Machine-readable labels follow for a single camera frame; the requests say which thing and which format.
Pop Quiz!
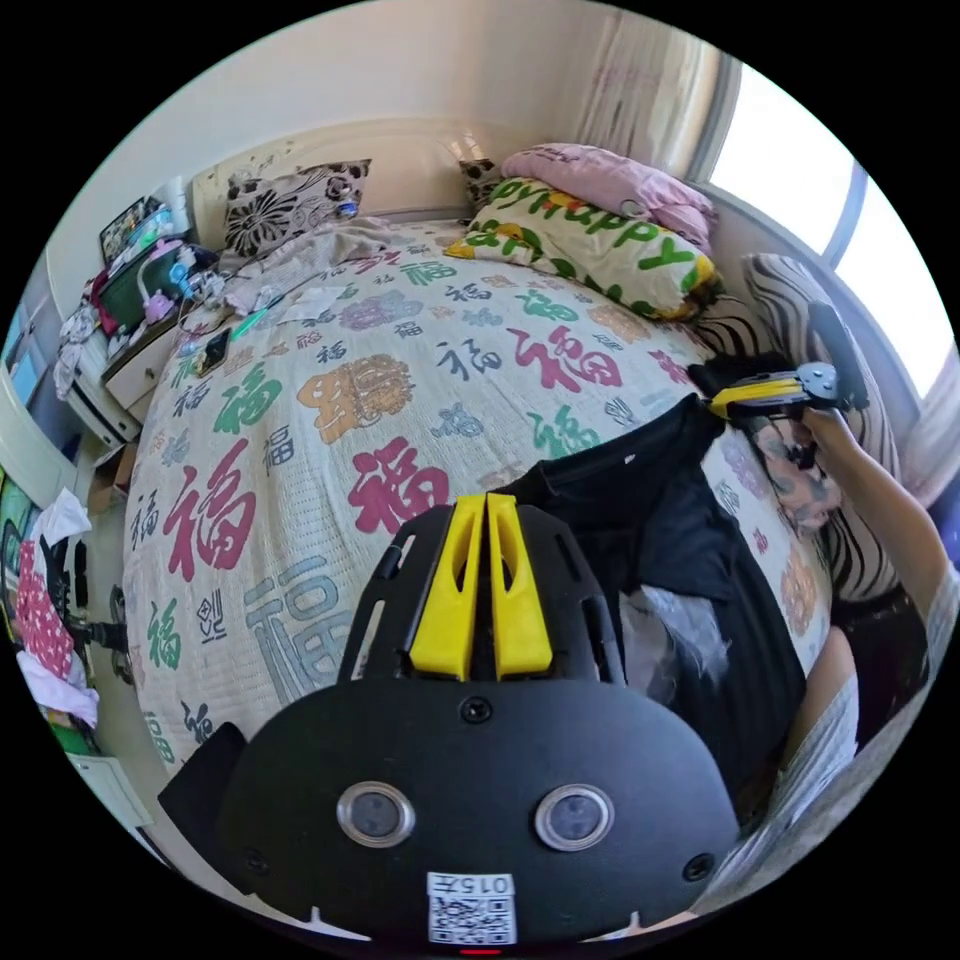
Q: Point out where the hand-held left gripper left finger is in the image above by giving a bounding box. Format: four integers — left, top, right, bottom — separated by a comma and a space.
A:
409, 494, 486, 681

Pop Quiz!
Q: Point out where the person's body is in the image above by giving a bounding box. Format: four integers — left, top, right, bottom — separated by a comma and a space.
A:
697, 558, 960, 920

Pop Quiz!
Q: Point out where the small black floral pillow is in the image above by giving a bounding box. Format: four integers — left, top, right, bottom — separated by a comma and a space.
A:
458, 158, 498, 213

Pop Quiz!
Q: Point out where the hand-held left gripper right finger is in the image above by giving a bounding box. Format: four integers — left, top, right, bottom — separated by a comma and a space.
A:
486, 492, 555, 682

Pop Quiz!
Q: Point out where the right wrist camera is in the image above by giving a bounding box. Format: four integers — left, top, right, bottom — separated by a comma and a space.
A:
808, 299, 871, 410

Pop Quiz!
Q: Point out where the beige blanket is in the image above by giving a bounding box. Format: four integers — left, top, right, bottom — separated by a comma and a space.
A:
223, 215, 395, 313

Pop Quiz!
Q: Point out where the window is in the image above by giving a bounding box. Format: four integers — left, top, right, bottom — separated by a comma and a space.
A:
704, 63, 955, 410

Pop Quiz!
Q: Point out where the large black floral pillow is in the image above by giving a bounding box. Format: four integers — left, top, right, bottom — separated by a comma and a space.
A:
222, 158, 373, 255

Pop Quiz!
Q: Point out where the folded quilt with green print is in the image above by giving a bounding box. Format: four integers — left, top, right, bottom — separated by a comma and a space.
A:
443, 176, 723, 322

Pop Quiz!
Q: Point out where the bed with printed quilt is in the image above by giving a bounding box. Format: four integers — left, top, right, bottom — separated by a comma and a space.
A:
119, 119, 835, 785

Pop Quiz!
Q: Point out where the zebra striped cushion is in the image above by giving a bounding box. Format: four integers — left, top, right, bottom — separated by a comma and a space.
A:
697, 251, 910, 603

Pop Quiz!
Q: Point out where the white bedside cabinet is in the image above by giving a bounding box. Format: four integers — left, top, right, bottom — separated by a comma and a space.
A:
53, 193, 228, 445

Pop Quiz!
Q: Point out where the pale curtain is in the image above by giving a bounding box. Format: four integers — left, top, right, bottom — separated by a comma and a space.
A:
575, 13, 745, 183

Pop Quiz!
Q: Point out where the black phone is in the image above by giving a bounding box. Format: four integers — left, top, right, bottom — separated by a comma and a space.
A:
195, 326, 233, 375

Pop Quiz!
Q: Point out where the person's right hand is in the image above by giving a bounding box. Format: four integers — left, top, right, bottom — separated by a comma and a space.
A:
749, 408, 843, 535

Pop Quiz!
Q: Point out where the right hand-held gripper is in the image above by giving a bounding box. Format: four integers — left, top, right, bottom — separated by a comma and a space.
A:
710, 360, 858, 420

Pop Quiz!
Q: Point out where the pile of clothes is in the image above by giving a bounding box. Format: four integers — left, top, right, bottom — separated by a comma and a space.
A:
10, 485, 103, 730

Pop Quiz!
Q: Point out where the black t-shirt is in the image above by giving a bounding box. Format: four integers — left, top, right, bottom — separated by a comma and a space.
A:
491, 350, 808, 808

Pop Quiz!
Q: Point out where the person's right forearm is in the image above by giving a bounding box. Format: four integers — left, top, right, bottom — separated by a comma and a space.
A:
813, 416, 950, 609

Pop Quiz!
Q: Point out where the pink folded blanket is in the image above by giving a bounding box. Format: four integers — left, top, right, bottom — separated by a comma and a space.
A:
500, 143, 718, 253

